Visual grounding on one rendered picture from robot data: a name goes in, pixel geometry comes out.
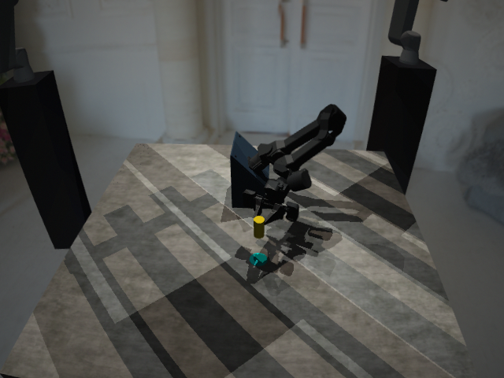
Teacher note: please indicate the yellow cylinder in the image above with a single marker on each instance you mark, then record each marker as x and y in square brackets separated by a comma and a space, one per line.
[259, 228]

